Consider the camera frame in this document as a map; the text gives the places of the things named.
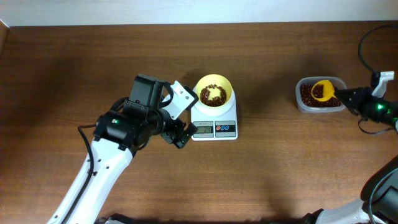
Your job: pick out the white digital kitchen scale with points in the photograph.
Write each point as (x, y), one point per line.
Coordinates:
(215, 123)

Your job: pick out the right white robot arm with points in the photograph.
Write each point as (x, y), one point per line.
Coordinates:
(378, 200)

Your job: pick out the yellow plastic bowl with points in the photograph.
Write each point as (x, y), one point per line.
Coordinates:
(214, 90)

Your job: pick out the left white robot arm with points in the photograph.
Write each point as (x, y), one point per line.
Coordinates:
(109, 153)

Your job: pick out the clear plastic food container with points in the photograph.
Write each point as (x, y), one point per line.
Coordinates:
(337, 82)

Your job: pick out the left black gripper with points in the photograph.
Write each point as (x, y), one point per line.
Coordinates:
(176, 127)

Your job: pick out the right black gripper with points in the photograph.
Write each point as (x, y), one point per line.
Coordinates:
(357, 104)

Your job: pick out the red beans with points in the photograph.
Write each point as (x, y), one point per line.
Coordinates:
(308, 99)

